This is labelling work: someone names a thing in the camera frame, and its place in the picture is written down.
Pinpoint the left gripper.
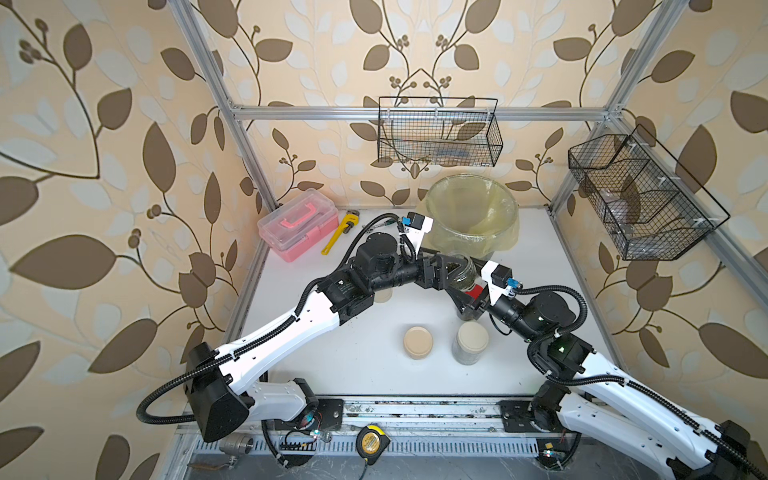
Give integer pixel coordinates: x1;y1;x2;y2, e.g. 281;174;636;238
364;243;465;296

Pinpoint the ribbed glass jar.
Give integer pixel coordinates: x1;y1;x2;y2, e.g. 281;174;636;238
447;272;477;289

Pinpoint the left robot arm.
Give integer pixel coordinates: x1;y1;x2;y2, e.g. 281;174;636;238
136;212;469;442

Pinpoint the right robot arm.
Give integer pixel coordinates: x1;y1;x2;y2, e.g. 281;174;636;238
447;258;767;479

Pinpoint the red lid tea jar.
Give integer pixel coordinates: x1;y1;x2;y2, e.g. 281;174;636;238
455;285;488;321

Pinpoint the beige lid tall jar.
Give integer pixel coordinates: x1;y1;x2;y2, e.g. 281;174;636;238
452;321;489;365

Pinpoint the yellow plastic bin liner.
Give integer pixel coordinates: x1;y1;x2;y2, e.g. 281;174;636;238
416;173;521;259

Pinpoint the beige lid short jar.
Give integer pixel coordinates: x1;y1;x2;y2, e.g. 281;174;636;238
403;326;434;360

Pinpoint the yellow pipe wrench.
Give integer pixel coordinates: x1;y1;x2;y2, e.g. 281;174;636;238
321;209;360;256

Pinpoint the pink plastic toolbox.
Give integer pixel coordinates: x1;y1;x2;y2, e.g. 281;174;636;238
257;189;339;262

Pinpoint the yellow black tape measure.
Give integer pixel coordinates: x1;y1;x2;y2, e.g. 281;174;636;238
355;424;391;466

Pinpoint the metal pipe fitting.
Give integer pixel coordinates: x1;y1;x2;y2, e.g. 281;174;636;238
219;432;255;457

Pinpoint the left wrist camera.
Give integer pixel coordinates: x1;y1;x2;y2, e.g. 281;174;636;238
401;212;433;252

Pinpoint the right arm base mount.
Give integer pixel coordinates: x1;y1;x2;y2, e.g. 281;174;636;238
497;381;580;434

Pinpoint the black wire basket back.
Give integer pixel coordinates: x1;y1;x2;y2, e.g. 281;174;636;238
376;95;504;167

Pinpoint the black wire basket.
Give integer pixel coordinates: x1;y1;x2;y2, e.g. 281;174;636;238
376;95;504;167
568;125;730;261

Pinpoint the aluminium frame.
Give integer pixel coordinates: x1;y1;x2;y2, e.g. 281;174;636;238
152;0;768;480

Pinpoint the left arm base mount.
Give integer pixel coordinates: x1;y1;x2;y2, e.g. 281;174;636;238
266;397;345;432

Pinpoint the black wire basket right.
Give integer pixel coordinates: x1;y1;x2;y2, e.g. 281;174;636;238
568;125;730;261

